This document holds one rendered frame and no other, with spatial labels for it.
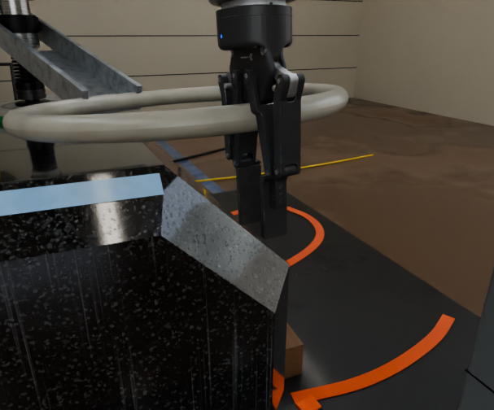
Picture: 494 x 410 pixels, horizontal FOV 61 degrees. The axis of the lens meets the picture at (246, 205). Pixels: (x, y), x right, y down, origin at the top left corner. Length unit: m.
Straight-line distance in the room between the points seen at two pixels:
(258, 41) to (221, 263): 0.41
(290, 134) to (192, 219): 0.33
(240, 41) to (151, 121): 0.11
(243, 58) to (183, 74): 5.79
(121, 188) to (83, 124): 0.23
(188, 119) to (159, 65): 5.73
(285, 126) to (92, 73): 0.68
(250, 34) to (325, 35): 6.83
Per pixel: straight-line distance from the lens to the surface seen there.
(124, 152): 0.79
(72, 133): 0.47
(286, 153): 0.41
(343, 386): 1.43
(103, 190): 0.67
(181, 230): 0.68
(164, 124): 0.43
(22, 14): 1.21
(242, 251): 0.76
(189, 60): 6.26
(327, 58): 7.29
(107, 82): 0.97
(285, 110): 0.40
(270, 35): 0.42
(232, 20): 0.43
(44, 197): 0.68
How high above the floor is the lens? 1.02
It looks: 22 degrees down
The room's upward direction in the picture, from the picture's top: straight up
